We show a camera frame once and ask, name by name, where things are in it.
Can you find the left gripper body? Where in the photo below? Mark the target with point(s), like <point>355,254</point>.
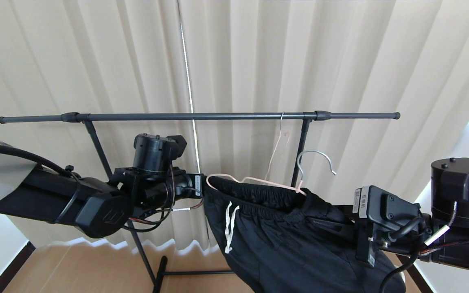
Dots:
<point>189,187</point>

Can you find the pink clothes hanger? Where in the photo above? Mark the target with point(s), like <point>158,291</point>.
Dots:
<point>277,150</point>
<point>299,171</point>

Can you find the black shorts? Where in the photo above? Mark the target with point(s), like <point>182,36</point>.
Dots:
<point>291,244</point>

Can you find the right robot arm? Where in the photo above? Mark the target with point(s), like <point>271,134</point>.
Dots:
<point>462,191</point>

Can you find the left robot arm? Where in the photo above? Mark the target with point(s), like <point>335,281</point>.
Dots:
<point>96,207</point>

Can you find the black clothes rack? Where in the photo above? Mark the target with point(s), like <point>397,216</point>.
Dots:
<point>177,116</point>

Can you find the beige curtain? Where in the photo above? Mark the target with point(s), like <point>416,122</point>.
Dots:
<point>340,61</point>

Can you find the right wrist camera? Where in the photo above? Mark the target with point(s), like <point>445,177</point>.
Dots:
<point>389,209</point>

